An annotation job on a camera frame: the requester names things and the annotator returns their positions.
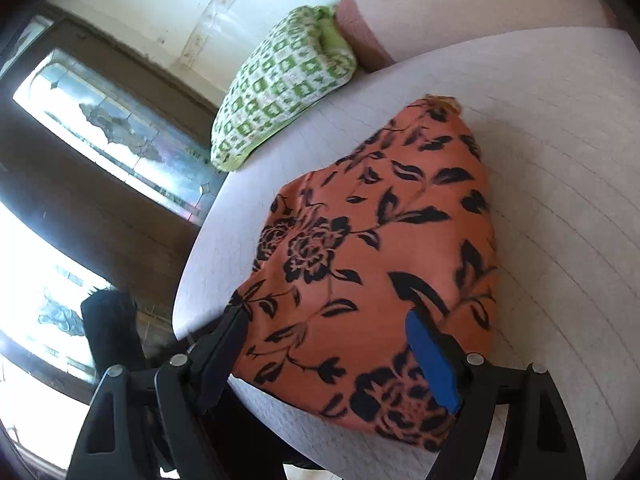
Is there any orange black floral garment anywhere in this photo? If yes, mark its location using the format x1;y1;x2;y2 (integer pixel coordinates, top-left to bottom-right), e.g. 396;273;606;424
231;96;497;452

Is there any pink bolster cushion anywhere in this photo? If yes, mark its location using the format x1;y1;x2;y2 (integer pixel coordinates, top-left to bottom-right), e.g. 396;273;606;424
335;0;618;72

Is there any green white patterned pillow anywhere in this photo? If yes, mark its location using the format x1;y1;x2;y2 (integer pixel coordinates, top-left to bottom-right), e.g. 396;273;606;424
210;6;357;172

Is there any dark furry item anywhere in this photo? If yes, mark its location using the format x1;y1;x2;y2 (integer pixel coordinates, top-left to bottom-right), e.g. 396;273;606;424
80;289;145;377

